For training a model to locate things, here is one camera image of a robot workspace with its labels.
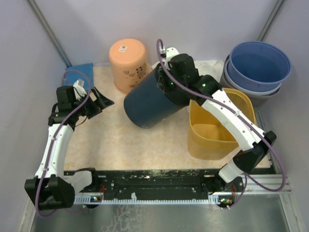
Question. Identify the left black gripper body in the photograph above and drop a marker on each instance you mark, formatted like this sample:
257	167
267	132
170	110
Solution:
90	108

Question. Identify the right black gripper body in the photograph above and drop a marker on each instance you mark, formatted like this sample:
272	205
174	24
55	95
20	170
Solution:
167	85

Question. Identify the dark blue cylindrical bin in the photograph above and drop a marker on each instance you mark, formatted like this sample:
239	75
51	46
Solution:
146	105

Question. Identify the orange cartoon plastic bucket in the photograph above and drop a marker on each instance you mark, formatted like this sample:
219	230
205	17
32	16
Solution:
129	63

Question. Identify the yellow slotted plastic basket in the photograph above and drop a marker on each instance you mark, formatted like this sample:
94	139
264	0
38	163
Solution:
207	138

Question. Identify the blue plastic bucket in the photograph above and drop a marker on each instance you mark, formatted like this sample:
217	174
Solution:
258	66

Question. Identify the grey slotted plastic bin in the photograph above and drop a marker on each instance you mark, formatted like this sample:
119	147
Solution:
257	98

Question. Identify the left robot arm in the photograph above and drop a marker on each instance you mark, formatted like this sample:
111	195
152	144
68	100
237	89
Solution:
48	189

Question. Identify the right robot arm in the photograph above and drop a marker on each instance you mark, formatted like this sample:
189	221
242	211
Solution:
177	72

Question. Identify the white crumpled cloth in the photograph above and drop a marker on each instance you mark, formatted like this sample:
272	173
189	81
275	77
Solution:
210	67

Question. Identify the blue folded towel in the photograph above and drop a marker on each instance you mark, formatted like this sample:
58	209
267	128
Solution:
84	72

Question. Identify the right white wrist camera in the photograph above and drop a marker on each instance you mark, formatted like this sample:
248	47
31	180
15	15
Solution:
168	54

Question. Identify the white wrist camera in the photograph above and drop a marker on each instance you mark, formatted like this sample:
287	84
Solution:
79	90
168	54

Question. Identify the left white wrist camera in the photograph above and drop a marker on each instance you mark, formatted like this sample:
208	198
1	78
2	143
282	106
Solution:
79	90

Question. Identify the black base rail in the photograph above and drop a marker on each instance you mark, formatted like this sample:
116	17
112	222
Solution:
160	187

